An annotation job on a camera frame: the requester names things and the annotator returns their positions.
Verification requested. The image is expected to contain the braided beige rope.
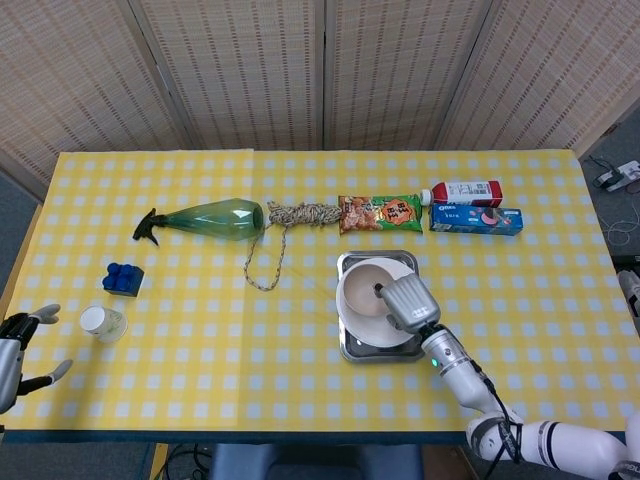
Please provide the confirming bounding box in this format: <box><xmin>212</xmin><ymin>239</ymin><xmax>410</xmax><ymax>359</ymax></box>
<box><xmin>243</xmin><ymin>200</ymin><xmax>343</xmax><ymax>292</ymax></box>

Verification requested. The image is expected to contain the white cable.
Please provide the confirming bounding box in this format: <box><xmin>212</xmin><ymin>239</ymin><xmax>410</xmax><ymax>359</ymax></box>
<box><xmin>597</xmin><ymin>199</ymin><xmax>640</xmax><ymax>246</ymax></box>

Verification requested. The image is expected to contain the small beige bowl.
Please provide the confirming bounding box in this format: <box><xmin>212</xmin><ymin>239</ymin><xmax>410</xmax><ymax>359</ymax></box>
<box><xmin>341</xmin><ymin>263</ymin><xmax>399</xmax><ymax>319</ymax></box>

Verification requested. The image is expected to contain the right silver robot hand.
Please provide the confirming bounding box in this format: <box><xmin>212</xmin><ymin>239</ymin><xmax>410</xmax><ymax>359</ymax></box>
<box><xmin>373</xmin><ymin>274</ymin><xmax>442</xmax><ymax>335</ymax></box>

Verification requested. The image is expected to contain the blue toy building block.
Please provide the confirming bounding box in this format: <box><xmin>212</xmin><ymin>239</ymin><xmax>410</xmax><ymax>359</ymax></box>
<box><xmin>101</xmin><ymin>262</ymin><xmax>146</xmax><ymax>298</ymax></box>

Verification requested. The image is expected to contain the yellow checkered tablecloth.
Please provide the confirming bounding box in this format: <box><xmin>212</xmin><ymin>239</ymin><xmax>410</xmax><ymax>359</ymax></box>
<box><xmin>2</xmin><ymin>148</ymin><xmax>640</xmax><ymax>434</ymax></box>

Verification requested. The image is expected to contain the red white drink bottle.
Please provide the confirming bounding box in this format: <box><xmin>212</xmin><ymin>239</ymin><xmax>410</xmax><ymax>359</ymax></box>
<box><xmin>420</xmin><ymin>180</ymin><xmax>503</xmax><ymax>209</ymax></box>

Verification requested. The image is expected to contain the white round plate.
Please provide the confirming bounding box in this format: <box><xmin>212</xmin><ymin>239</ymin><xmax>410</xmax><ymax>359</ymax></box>
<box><xmin>335</xmin><ymin>257</ymin><xmax>422</xmax><ymax>349</ymax></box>

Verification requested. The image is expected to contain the white paper cup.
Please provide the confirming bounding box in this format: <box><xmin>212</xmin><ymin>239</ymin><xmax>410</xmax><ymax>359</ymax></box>
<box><xmin>79</xmin><ymin>305</ymin><xmax>128</xmax><ymax>344</ymax></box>

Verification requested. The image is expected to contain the white power adapter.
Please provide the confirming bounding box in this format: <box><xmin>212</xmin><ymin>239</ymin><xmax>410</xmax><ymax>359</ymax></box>
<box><xmin>592</xmin><ymin>160</ymin><xmax>640</xmax><ymax>193</ymax></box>

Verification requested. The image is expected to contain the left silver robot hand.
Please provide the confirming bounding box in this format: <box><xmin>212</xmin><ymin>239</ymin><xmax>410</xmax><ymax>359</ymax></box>
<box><xmin>0</xmin><ymin>303</ymin><xmax>74</xmax><ymax>415</ymax></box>

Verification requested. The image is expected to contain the blue Oreo cookie box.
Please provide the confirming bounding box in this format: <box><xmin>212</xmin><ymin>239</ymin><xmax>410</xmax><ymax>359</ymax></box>
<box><xmin>428</xmin><ymin>206</ymin><xmax>525</xmax><ymax>236</ymax></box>

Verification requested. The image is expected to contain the square metal tray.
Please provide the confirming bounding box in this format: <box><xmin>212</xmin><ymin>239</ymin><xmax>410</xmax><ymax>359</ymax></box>
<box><xmin>336</xmin><ymin>249</ymin><xmax>426</xmax><ymax>365</ymax></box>

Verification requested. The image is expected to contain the woven folding screen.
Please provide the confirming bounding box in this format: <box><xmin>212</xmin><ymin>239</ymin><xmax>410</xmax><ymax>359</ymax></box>
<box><xmin>0</xmin><ymin>0</ymin><xmax>640</xmax><ymax>201</ymax></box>

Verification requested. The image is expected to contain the green spray bottle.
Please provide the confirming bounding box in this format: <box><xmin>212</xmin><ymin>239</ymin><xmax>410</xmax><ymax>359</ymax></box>
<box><xmin>132</xmin><ymin>197</ymin><xmax>265</xmax><ymax>247</ymax></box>

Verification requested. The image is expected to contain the orange green snack bag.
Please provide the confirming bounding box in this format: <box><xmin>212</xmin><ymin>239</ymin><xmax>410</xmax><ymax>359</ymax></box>
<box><xmin>337</xmin><ymin>193</ymin><xmax>424</xmax><ymax>236</ymax></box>

